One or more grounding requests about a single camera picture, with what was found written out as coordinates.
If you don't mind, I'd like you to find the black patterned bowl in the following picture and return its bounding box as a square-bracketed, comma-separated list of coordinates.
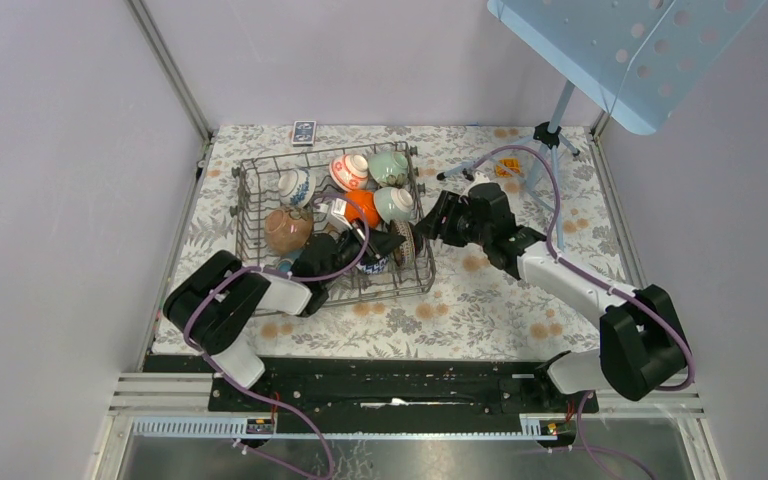
[389, 220, 423, 267]

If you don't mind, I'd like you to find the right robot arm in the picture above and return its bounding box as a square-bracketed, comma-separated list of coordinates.
[416, 183, 692, 412]

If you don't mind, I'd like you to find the red white bowl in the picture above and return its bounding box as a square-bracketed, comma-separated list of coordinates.
[328, 154, 369, 192]

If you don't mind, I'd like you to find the grey wire dish rack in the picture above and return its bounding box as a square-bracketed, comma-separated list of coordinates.
[229, 139, 438, 311]

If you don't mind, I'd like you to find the blue music stand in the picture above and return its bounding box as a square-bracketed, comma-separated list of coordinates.
[436, 0, 768, 200]

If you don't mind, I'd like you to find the orange bowl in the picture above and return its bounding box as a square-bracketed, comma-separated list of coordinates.
[344, 190, 381, 229]

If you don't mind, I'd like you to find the playing card box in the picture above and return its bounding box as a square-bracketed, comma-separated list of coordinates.
[291, 120, 317, 147]

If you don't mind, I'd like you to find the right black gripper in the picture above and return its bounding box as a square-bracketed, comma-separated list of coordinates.
[413, 190, 491, 249]

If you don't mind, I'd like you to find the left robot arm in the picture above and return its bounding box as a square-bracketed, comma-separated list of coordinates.
[162, 230, 413, 411]

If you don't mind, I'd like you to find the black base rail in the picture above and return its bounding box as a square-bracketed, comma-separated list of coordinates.
[142, 354, 601, 439]

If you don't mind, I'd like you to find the white blue floral bowl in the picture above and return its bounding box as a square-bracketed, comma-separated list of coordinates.
[278, 168, 317, 207]

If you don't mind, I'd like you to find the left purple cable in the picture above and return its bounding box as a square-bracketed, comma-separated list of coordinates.
[181, 193, 372, 480]

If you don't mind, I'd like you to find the pale green bowl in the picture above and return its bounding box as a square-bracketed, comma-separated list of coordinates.
[367, 150, 409, 188]

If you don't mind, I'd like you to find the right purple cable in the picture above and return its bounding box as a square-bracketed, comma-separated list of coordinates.
[463, 144, 698, 393]

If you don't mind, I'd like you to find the orange butterfly toy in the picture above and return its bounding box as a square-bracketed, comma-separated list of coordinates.
[494, 157, 522, 177]

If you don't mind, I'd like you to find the blue white zigzag bowl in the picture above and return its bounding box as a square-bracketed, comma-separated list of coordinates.
[357, 258, 389, 275]

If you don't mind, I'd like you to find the brown floral bowl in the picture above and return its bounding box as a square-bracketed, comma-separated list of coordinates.
[263, 206, 314, 255]

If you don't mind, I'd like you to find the green dotted white bowl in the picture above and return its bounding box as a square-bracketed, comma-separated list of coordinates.
[373, 187, 415, 223]

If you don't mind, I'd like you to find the dark blue bowl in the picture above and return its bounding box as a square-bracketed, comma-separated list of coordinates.
[275, 249, 302, 273]

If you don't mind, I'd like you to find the purple cable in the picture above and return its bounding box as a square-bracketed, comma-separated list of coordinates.
[463, 144, 698, 393]
[181, 193, 372, 480]

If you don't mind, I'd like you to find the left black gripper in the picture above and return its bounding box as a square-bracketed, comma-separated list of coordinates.
[320, 217, 405, 286]

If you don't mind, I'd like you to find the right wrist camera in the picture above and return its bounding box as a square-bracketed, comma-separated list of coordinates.
[468, 172, 492, 189]

